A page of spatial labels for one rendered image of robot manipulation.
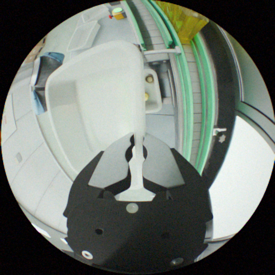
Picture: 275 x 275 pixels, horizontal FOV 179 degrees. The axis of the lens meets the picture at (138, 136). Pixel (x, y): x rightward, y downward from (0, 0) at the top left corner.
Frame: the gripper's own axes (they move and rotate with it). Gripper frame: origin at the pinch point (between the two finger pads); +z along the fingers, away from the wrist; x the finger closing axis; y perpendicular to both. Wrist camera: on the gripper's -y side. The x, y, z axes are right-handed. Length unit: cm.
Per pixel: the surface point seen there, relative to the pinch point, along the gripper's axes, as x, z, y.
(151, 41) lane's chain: 5.5, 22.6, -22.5
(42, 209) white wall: -329, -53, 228
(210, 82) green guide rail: 19.6, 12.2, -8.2
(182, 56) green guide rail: 11.6, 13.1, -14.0
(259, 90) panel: 26.8, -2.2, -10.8
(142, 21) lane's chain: 3.3, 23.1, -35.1
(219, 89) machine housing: 34.5, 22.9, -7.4
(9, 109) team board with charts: -356, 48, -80
